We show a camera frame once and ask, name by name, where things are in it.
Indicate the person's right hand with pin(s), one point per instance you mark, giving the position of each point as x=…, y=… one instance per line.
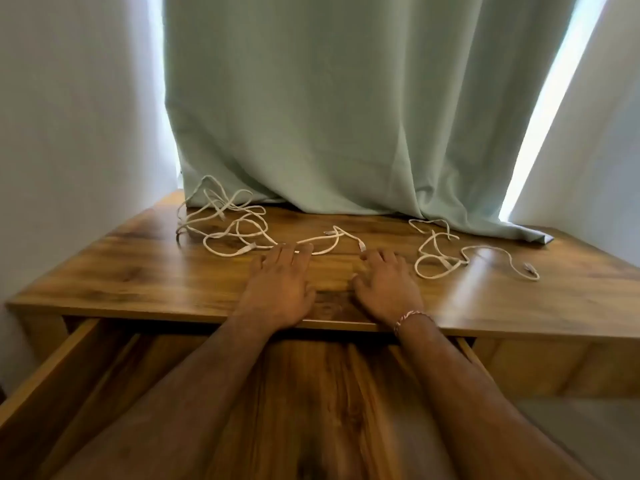
x=387, y=292

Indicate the person's left hand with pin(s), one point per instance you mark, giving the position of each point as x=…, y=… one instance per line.
x=277, y=292

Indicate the person's left thumb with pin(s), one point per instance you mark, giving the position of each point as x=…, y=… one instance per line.
x=310, y=299

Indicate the person's right little finger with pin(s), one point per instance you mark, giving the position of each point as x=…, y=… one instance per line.
x=405, y=270

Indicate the person's right thumb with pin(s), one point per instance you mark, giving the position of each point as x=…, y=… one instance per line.
x=360, y=288

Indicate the person's left middle finger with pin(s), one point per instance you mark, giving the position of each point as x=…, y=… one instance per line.
x=287, y=255

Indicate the person's left little finger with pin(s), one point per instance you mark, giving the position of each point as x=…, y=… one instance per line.
x=256, y=266

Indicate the person's right middle finger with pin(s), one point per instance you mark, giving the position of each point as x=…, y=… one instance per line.
x=380, y=259

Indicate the person's left forearm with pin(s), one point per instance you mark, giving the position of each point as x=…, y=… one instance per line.
x=190, y=394

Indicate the person's right forearm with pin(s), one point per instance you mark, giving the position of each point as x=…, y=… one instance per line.
x=465, y=399

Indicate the wooden desk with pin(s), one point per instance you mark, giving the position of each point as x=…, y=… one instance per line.
x=150, y=274

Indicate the wooden desk drawer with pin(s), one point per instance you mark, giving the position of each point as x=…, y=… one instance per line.
x=310, y=409

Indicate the pale green curtain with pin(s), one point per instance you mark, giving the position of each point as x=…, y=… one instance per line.
x=325, y=104

